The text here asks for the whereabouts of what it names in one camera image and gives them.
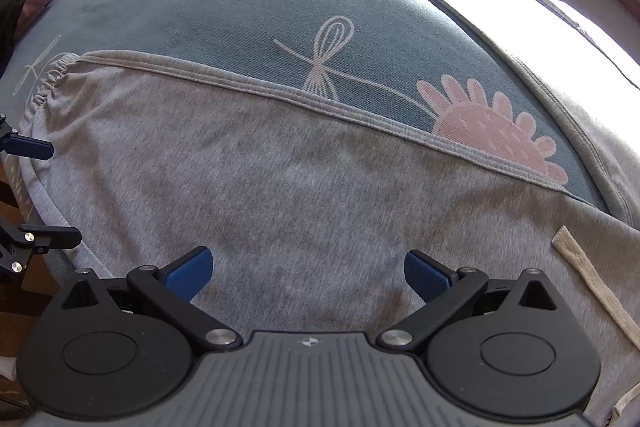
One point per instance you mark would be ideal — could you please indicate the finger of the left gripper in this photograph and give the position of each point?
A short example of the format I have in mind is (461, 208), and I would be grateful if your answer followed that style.
(30, 147)
(41, 238)

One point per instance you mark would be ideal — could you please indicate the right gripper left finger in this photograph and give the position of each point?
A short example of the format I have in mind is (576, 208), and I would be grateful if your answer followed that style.
(167, 293)

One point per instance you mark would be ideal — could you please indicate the person left hand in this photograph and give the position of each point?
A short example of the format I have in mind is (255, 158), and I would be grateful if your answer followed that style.
(16, 16)

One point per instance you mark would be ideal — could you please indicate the grey sweatpants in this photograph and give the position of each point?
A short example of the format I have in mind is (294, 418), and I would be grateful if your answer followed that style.
(300, 186)

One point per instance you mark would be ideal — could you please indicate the teal floral bed sheet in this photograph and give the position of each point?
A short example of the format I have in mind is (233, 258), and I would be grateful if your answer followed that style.
(250, 16)

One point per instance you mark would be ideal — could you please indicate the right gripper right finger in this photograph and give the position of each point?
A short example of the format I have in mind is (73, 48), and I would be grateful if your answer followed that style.
(448, 296)

